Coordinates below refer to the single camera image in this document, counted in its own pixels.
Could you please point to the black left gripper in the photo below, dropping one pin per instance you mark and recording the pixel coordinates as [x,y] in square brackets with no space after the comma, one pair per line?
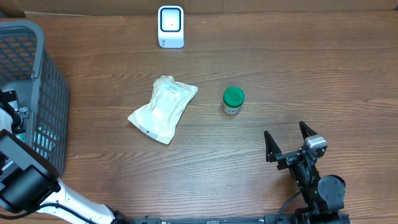
[19,130]

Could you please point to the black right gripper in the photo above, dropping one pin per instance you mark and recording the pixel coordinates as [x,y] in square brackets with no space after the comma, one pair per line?
[287,158]

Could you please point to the green lid jar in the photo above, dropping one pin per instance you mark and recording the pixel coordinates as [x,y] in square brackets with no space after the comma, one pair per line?
[233,99]

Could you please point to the beige food pouch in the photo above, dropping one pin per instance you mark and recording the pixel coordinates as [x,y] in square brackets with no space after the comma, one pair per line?
[158,119]

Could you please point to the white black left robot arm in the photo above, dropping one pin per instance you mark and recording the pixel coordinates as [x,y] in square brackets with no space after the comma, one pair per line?
[35,186]

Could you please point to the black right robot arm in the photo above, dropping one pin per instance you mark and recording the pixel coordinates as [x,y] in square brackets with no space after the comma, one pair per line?
[323,196]

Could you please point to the white barcode scanner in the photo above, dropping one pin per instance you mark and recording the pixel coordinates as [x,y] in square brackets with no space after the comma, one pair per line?
[170,27]

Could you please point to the grey plastic mesh basket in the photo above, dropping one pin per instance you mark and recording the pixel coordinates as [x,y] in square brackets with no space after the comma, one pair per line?
[42,93]

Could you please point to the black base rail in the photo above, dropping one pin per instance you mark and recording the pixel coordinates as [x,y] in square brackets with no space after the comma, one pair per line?
[217,221]

